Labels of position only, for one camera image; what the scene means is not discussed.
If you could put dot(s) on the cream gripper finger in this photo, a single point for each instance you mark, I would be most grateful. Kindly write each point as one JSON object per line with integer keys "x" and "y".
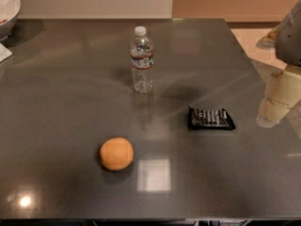
{"x": 282, "y": 92}

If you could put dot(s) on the black rxbar chocolate wrapper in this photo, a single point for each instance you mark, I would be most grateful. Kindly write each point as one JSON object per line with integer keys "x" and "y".
{"x": 219, "y": 119}

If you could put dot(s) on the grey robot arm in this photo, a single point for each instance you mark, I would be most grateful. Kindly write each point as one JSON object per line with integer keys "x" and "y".
{"x": 288, "y": 38}

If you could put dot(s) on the clear plastic water bottle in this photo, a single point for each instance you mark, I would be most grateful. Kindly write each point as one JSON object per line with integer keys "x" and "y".
{"x": 142, "y": 61}

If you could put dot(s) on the orange fruit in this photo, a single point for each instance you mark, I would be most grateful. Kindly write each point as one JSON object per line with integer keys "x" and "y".
{"x": 117, "y": 153}

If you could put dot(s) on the white paper sheet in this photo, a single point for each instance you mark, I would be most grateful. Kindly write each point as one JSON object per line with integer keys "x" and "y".
{"x": 4, "y": 53}

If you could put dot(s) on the white bowl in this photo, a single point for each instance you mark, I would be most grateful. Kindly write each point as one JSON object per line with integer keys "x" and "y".
{"x": 9, "y": 12}

